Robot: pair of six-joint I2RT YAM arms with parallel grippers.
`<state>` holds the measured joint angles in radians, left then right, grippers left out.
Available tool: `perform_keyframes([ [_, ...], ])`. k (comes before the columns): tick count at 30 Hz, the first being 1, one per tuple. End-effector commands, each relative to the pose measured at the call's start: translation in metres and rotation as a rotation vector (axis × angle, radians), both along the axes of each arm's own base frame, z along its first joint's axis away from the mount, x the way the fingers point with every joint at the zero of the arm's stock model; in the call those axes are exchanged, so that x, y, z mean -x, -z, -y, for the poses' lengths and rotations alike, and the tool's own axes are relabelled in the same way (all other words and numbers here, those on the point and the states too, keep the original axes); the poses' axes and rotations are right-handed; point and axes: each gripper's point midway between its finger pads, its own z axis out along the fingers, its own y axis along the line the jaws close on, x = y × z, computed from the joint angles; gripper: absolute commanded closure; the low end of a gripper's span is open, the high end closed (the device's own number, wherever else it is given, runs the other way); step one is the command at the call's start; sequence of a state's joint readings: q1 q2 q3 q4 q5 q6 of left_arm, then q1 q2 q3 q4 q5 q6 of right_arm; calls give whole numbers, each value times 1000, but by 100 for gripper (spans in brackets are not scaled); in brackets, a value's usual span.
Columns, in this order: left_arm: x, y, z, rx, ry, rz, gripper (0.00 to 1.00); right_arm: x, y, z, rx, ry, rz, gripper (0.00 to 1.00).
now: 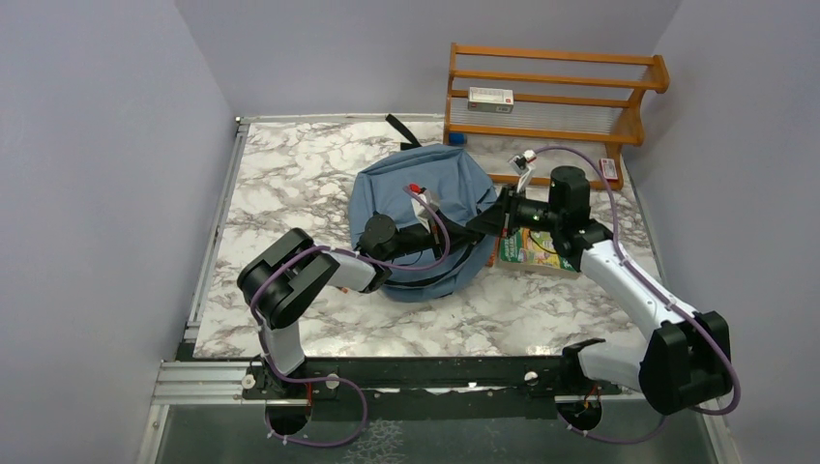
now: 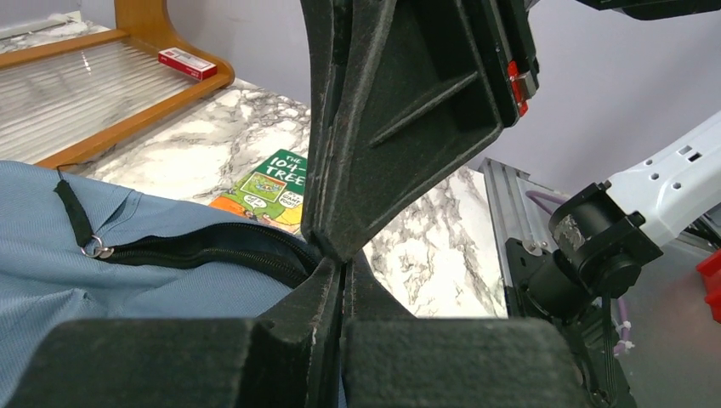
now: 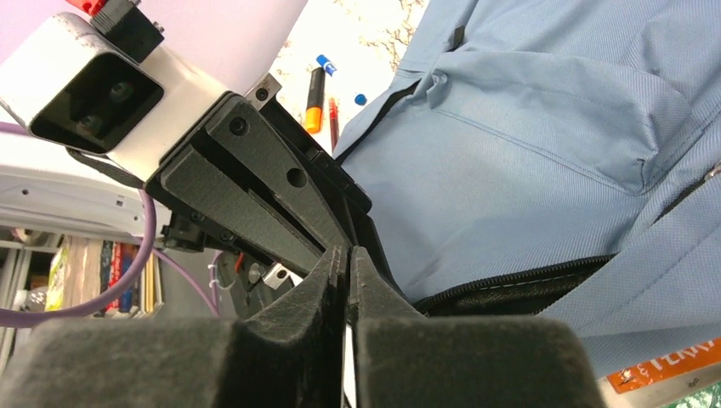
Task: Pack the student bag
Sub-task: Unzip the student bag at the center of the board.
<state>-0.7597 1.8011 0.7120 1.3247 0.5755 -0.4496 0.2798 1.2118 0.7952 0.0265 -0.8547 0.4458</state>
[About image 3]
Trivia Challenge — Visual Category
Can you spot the orange treehouse book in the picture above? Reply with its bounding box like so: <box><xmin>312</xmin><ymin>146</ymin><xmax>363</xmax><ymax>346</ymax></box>
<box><xmin>606</xmin><ymin>337</ymin><xmax>720</xmax><ymax>394</ymax></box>

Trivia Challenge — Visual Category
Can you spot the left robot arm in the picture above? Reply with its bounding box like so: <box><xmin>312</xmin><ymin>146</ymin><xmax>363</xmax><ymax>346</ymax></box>
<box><xmin>1</xmin><ymin>76</ymin><xmax>390</xmax><ymax>280</ymax></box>

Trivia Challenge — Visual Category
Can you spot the blue student backpack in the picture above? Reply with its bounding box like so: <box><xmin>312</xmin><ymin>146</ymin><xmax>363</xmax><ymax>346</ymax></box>
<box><xmin>335</xmin><ymin>1</ymin><xmax>720</xmax><ymax>377</ymax></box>

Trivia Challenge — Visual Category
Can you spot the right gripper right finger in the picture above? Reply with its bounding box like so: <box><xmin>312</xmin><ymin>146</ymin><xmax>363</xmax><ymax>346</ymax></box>
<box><xmin>349</xmin><ymin>247</ymin><xmax>605</xmax><ymax>407</ymax></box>

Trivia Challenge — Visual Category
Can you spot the blue pen cap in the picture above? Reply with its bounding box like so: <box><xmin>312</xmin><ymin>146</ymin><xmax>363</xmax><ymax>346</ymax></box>
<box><xmin>354</xmin><ymin>93</ymin><xmax>367</xmax><ymax>106</ymax></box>

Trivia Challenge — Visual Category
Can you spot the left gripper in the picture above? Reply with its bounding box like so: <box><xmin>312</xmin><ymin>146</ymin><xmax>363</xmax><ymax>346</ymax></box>
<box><xmin>146</xmin><ymin>76</ymin><xmax>393</xmax><ymax>283</ymax></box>

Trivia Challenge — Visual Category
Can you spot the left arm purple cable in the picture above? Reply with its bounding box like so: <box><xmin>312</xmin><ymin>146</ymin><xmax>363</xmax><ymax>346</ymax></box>
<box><xmin>0</xmin><ymin>121</ymin><xmax>226</xmax><ymax>330</ymax></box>

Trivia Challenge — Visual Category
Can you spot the blue capped pen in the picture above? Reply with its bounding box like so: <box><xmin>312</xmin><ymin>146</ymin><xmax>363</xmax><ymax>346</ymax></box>
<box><xmin>315</xmin><ymin>54</ymin><xmax>337</xmax><ymax>77</ymax></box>

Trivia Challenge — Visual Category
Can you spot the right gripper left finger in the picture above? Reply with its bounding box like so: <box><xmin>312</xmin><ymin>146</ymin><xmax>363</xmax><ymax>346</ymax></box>
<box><xmin>1</xmin><ymin>246</ymin><xmax>347</xmax><ymax>407</ymax></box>

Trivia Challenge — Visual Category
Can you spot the orange black highlighter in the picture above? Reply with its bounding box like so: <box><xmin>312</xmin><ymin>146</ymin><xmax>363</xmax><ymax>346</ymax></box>
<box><xmin>304</xmin><ymin>67</ymin><xmax>326</xmax><ymax>134</ymax></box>

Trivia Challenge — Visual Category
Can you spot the green treehouse book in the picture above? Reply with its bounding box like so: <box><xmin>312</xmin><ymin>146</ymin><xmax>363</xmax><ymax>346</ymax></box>
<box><xmin>667</xmin><ymin>382</ymin><xmax>721</xmax><ymax>408</ymax></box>

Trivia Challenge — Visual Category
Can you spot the red pen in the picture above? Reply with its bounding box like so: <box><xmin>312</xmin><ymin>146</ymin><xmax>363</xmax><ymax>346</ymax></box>
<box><xmin>328</xmin><ymin>98</ymin><xmax>340</xmax><ymax>150</ymax></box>

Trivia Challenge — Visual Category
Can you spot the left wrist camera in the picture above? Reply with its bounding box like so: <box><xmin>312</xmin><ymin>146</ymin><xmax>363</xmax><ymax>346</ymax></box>
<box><xmin>1</xmin><ymin>1</ymin><xmax>227</xmax><ymax>188</ymax></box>

